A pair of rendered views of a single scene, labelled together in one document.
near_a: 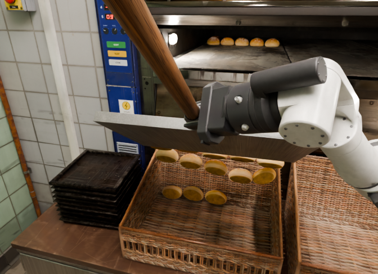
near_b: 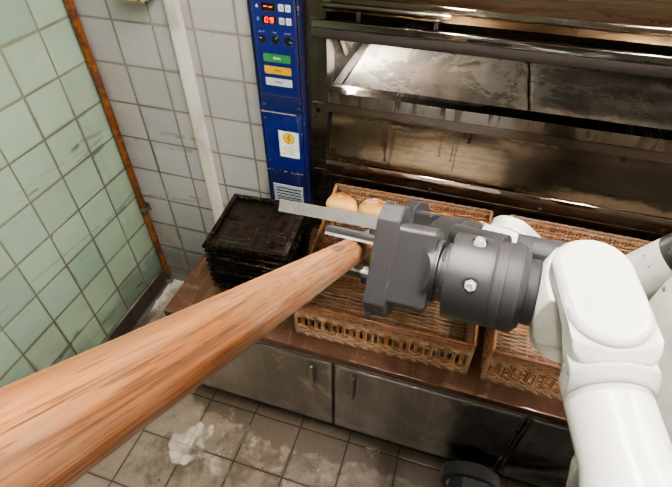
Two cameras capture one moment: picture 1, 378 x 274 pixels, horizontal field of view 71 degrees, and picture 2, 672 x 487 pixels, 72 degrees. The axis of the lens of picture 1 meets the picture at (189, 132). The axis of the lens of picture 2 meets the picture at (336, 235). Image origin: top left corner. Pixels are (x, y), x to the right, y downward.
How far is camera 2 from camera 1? 0.48 m
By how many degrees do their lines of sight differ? 18
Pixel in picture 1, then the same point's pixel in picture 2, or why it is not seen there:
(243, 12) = (460, 50)
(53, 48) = (182, 53)
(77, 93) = (217, 114)
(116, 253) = (287, 327)
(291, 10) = (524, 56)
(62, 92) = (196, 112)
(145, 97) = (316, 128)
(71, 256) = not seen: hidden behind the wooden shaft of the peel
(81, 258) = not seen: hidden behind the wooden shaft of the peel
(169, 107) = (348, 144)
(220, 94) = (422, 221)
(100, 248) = not seen: hidden behind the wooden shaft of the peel
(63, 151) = (196, 186)
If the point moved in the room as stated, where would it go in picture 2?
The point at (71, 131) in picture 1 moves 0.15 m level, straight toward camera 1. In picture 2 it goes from (208, 164) to (217, 185)
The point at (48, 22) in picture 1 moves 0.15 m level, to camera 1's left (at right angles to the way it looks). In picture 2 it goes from (175, 16) to (128, 15)
